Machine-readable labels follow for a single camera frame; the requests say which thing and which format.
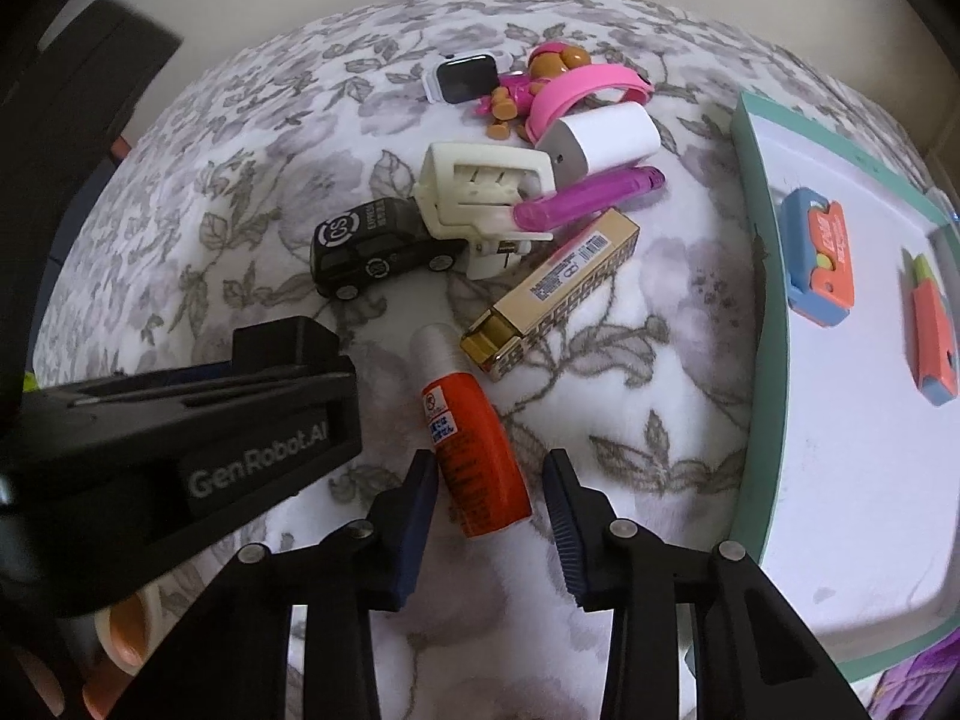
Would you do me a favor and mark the black toy car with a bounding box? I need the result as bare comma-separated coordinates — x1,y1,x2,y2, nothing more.
310,196,467,302

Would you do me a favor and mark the teal white box lid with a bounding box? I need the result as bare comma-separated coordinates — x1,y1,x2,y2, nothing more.
730,90,960,685

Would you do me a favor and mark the pink brown puppy figure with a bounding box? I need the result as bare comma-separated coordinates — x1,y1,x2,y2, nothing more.
480,43,595,141

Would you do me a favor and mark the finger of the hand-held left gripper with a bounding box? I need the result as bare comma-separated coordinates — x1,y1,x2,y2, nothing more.
22,356,358,422

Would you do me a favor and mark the black chair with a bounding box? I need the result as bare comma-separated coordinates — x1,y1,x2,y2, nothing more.
0,0,185,271

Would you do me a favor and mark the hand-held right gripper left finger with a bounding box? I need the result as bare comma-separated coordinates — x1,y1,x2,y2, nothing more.
112,450,440,720

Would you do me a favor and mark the orange green toy gun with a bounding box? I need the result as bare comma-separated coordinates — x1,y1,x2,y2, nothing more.
902,247,960,409

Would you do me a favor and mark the pink wrist watch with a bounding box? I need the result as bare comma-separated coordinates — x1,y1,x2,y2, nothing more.
523,62,655,145

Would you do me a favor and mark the floral blanket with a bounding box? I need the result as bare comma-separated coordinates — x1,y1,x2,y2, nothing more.
30,0,938,720

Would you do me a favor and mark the purple cloth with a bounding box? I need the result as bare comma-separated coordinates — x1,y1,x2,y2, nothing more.
872,626,960,720

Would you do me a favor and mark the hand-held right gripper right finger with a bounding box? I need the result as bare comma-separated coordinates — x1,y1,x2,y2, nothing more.
541,448,875,720

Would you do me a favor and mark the orange blue toy gun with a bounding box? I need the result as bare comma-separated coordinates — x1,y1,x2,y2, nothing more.
775,187,857,329

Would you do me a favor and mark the gold patterned box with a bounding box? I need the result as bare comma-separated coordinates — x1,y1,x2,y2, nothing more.
459,208,641,385

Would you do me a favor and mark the white smartwatch black screen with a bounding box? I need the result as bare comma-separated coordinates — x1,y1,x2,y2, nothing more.
422,50,515,105

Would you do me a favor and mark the cream plastic toy part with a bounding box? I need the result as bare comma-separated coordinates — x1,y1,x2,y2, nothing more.
411,141,557,280

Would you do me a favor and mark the purple translucent lighter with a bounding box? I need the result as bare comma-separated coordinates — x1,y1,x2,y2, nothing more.
513,166,668,233

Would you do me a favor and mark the white charger block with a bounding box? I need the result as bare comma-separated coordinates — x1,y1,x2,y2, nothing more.
535,103,662,186

